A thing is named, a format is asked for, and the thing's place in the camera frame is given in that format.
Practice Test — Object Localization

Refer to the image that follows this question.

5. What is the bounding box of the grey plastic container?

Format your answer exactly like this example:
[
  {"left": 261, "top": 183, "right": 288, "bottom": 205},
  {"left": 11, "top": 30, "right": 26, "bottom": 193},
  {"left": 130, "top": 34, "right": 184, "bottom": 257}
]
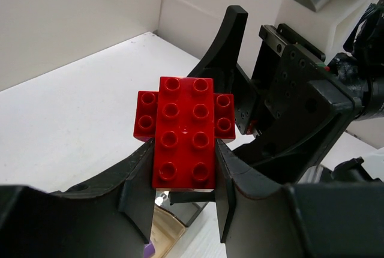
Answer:
[{"left": 155, "top": 191, "right": 215, "bottom": 227}]

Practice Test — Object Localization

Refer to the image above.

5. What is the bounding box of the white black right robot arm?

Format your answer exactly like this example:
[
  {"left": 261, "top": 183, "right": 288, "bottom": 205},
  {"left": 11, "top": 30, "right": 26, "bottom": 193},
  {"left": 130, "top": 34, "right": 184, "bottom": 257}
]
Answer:
[{"left": 190, "top": 0, "right": 383, "bottom": 184}]

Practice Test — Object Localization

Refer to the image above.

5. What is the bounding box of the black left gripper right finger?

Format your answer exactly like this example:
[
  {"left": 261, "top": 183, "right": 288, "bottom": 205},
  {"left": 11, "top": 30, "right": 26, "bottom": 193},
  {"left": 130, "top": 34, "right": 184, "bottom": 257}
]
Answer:
[{"left": 214, "top": 140, "right": 383, "bottom": 257}]

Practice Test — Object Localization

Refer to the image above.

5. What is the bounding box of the red lego brick assembly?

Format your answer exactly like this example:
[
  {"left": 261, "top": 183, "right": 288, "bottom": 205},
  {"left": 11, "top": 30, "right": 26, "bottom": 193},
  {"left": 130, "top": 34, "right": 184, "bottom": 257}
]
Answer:
[{"left": 133, "top": 76, "right": 236, "bottom": 191}]

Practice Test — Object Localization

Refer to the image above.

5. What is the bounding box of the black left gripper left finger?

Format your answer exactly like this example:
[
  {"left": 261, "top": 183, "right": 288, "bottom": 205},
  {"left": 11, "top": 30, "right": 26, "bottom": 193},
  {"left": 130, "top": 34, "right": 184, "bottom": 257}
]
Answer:
[{"left": 1, "top": 140, "right": 155, "bottom": 257}]

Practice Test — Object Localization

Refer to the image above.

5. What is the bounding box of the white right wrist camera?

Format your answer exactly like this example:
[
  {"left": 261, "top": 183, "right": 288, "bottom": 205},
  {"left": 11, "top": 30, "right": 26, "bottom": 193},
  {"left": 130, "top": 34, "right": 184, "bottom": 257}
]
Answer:
[{"left": 274, "top": 0, "right": 373, "bottom": 63}]

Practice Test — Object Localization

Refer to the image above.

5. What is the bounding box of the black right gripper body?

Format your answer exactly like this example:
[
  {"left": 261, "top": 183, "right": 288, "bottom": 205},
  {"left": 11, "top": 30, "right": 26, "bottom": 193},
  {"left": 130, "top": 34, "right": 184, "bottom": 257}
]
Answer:
[{"left": 232, "top": 22, "right": 367, "bottom": 169}]

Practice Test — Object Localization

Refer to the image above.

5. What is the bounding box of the purple lego brick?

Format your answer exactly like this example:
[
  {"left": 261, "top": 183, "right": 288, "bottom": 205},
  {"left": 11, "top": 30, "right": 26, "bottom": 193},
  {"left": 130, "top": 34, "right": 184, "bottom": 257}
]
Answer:
[{"left": 143, "top": 242, "right": 155, "bottom": 258}]

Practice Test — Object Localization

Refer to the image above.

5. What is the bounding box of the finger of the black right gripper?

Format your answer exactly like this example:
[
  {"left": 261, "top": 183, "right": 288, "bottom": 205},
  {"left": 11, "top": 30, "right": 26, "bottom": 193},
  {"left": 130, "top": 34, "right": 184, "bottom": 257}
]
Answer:
[
  {"left": 233, "top": 110, "right": 339, "bottom": 167},
  {"left": 188, "top": 5, "right": 248, "bottom": 78}
]

